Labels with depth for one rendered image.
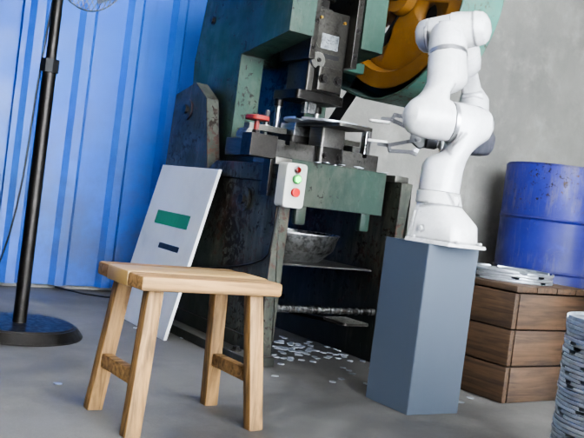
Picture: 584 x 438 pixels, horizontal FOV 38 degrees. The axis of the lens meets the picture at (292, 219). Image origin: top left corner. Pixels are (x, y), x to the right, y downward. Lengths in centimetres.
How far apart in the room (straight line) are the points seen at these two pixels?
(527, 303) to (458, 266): 39
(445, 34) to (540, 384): 110
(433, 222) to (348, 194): 60
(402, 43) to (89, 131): 143
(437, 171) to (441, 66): 29
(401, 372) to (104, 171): 198
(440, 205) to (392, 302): 29
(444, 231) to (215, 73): 130
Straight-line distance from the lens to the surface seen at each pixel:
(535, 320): 266
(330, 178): 276
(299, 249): 283
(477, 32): 251
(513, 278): 274
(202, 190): 292
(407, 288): 227
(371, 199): 286
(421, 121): 228
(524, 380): 267
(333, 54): 296
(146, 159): 392
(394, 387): 231
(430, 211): 227
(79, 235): 383
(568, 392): 183
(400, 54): 323
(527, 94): 546
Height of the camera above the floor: 52
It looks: 1 degrees down
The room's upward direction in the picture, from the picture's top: 7 degrees clockwise
